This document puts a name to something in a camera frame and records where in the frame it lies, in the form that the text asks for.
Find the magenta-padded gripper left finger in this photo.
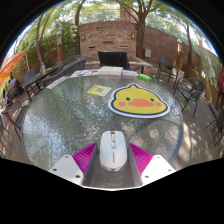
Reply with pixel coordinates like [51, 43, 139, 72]
[48, 142, 101, 188]

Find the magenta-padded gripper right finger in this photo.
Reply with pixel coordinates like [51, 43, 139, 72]
[126, 142, 177, 187]

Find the stone brick fireplace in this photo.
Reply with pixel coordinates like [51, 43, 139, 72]
[78, 20, 144, 63]

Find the low stone basin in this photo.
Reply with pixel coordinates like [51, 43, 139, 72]
[84, 54, 154, 73]

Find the small blue-white booklet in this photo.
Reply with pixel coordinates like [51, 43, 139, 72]
[122, 69, 139, 78]

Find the green plastic-wrapped packet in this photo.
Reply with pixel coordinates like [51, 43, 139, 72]
[137, 73, 153, 83]

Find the black wooden slatted chair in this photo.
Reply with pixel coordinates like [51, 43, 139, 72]
[97, 50, 145, 74]

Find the yellow duck-shaped mouse pad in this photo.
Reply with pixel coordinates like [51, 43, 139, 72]
[107, 83, 171, 119]

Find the group of dark metal chairs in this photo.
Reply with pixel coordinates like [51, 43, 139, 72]
[204, 106, 224, 148]

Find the dark metal mesh chair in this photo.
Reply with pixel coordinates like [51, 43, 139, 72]
[0, 99, 31, 141]
[173, 77, 207, 118]

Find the white computer mouse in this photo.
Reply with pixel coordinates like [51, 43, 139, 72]
[99, 130, 128, 173]

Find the dark wicker armchair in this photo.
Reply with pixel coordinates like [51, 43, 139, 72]
[41, 57, 88, 88]
[59, 54, 83, 68]

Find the yellow square code card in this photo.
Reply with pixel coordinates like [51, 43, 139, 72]
[87, 84, 113, 98]

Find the large forked tree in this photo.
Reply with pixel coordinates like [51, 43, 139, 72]
[116, 0, 161, 59]

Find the colourful printed leaflet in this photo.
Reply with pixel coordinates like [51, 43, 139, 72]
[69, 69, 100, 79]

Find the orange patio umbrella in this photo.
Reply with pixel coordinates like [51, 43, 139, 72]
[0, 49, 28, 88]

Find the closed red patio umbrella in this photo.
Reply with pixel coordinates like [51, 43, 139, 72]
[217, 63, 224, 108]

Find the dark slatted patio chair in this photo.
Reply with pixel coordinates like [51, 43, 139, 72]
[156, 55, 178, 83]

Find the dark round patio table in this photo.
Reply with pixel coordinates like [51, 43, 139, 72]
[22, 64, 61, 101]

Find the white printed paper strip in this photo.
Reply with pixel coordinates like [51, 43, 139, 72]
[45, 75, 71, 90]

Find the blue-backed patio chair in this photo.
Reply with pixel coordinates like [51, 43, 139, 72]
[21, 68, 38, 101]

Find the wooden lamp post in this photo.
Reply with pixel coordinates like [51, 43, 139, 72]
[175, 38, 184, 69]
[55, 30, 64, 64]

